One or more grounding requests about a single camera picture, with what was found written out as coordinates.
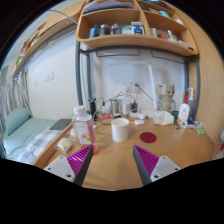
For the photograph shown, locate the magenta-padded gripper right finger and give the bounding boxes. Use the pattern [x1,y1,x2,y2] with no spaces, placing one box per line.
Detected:
[132,144,182,186]

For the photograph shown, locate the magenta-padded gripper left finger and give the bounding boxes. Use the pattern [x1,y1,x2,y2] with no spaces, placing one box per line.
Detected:
[43,144,95,187]

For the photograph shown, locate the clear bottle with pink label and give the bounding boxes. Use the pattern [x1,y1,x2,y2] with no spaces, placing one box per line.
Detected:
[71,105,99,156]

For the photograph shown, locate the bagged bread roll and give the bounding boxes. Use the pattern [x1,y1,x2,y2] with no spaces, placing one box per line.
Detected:
[54,137,74,154]
[68,127,79,139]

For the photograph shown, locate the flat round red coaster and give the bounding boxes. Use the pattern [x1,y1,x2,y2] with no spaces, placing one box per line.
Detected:
[139,131,158,144]

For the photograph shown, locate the bed with checked sheet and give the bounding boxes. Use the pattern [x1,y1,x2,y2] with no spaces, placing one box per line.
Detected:
[0,106,64,164]

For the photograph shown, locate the dark tablet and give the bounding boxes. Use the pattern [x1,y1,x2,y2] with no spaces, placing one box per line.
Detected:
[49,118,73,131]

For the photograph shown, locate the white tissue pack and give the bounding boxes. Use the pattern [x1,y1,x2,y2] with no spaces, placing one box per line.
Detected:
[152,110,175,126]

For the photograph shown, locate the white cup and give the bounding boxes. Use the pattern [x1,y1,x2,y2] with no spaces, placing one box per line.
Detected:
[110,117,130,144]

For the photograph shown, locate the white pump bottle red nozzle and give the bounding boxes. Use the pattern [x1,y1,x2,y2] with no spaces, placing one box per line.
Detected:
[177,95,191,123]

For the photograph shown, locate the light green pillow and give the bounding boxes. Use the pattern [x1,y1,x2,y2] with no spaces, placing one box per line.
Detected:
[3,106,32,136]

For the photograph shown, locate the black electric shaver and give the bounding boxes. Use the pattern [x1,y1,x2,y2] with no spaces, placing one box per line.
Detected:
[88,97,98,118]

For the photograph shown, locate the tree creature figurine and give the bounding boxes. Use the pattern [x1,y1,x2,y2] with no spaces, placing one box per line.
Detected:
[159,84,177,113]

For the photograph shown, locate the clear spray bottle white nozzle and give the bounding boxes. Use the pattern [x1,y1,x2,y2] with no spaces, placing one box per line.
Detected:
[186,87,196,119]

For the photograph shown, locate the white desk lamp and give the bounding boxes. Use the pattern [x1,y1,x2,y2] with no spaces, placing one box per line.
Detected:
[106,60,158,118]

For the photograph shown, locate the wooden shelf unit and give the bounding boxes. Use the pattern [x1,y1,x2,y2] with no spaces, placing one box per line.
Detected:
[75,0,199,57]

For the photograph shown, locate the white wall box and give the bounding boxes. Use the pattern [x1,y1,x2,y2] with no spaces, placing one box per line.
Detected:
[155,83,167,96]

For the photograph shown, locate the white wall socket with plug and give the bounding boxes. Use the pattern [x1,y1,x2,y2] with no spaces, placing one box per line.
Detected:
[132,82,144,93]

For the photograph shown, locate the grey metal bed frame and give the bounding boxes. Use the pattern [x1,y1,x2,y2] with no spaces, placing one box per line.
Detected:
[74,39,201,122]

